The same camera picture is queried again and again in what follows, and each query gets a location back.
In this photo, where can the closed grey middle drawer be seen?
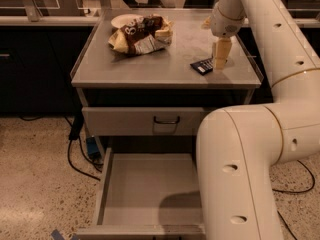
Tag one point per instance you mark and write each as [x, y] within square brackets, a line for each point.
[138, 121]

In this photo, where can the open grey bottom drawer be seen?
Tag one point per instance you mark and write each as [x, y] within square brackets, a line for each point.
[147, 196]

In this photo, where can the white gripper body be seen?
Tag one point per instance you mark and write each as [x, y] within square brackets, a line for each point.
[225, 26]

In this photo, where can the long grey counter shelf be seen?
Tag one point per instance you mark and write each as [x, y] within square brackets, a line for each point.
[91, 20]

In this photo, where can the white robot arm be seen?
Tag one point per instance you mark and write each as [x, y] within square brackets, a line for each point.
[237, 145]

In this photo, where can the dark blue rxbar wrapper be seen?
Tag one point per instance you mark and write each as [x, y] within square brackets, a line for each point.
[203, 67]

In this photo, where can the blue tape strip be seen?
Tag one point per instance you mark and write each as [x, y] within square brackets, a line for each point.
[56, 235]

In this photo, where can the black drawer handle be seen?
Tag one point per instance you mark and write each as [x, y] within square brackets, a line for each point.
[166, 122]

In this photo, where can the dark side cabinet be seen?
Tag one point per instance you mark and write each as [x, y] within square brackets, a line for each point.
[35, 66]

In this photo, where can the blue power adapter box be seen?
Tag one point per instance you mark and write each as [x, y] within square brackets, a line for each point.
[92, 148]

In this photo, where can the white plate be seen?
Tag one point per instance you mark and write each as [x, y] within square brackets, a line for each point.
[124, 19]

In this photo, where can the crumpled brown chip bag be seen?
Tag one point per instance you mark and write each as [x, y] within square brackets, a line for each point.
[142, 35]

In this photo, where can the grey metal drawer cabinet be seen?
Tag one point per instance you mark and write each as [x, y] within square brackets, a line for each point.
[104, 78]

